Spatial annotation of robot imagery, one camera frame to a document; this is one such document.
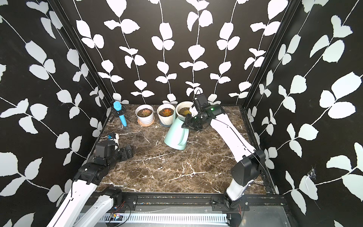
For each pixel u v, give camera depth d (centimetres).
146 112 104
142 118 101
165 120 100
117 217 71
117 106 91
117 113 96
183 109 107
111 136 66
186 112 103
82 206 47
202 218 70
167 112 104
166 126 107
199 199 76
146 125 107
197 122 65
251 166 43
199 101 60
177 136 78
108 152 56
